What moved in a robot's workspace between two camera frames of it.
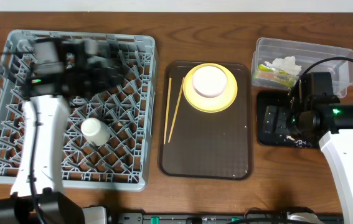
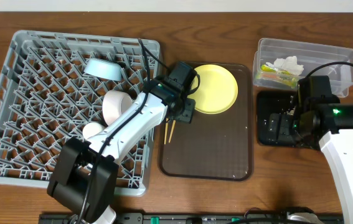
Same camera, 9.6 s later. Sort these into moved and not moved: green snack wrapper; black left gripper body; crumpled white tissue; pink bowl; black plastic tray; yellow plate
Moved: pink bowl; black left gripper body
Not moved: yellow plate; black plastic tray; crumpled white tissue; green snack wrapper
